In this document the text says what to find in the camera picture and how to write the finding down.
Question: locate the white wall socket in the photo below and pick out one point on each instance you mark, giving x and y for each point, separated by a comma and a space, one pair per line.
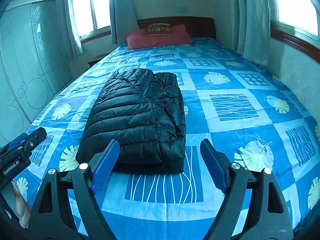
182, 9

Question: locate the wooden headboard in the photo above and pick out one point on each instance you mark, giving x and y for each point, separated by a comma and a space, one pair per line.
200, 27

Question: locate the person's left hand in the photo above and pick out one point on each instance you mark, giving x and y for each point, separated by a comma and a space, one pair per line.
21, 207

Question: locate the brown printed cushion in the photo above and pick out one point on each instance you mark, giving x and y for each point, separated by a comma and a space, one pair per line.
157, 30

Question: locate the pale wardrobe with circle pattern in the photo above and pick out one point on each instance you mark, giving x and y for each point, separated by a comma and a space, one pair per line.
25, 55

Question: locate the grey curtain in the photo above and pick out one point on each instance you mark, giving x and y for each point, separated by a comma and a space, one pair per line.
120, 12

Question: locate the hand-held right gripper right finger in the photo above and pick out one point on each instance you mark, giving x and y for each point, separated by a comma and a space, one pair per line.
213, 165

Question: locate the wooden nightstand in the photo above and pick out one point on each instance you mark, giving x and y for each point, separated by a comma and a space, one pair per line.
96, 59

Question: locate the red pillow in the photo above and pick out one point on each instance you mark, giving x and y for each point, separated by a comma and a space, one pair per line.
135, 41

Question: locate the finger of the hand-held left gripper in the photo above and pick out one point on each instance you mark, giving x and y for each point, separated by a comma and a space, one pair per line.
35, 140
17, 142

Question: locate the window with wooden sill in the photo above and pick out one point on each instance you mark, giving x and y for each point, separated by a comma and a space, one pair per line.
295, 7
92, 7

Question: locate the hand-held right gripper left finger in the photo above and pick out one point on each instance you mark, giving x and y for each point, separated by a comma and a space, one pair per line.
106, 165

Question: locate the bed with blue patterned sheet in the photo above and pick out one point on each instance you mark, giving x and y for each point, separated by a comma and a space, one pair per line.
237, 130

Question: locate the white curtain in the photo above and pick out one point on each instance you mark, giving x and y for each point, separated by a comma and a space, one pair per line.
72, 30

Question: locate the pale curtain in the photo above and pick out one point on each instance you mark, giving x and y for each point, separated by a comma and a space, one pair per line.
255, 22

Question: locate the black puffer jacket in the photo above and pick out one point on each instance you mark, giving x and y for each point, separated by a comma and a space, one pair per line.
135, 115

